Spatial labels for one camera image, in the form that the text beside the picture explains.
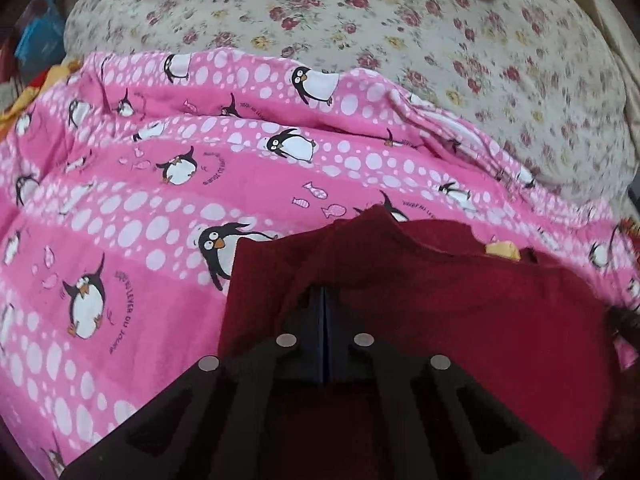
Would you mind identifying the floral quilt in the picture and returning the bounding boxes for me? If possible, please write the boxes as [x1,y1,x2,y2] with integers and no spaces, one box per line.
[62,0,632,202]

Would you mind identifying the pink penguin print blanket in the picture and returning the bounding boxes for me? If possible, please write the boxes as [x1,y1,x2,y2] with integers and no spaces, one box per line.
[0,47,640,480]

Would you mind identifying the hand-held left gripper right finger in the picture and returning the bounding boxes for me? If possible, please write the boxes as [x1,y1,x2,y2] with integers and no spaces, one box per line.
[325,287,583,480]

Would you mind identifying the blue plastic bag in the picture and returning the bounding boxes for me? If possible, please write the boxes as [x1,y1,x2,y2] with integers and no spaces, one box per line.
[12,0,67,62]

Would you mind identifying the dark red sweater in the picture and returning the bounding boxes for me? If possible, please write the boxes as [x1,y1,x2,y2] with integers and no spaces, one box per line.
[217,205,627,480]

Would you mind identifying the yellow red cartoon blanket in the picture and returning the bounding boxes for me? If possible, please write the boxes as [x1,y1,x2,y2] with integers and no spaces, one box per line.
[0,57,83,137]

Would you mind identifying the beige cloth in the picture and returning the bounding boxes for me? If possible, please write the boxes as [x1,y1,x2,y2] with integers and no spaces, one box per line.
[570,0,640,211]

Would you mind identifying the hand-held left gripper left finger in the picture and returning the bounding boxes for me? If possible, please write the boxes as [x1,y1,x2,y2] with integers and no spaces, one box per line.
[60,285,326,480]

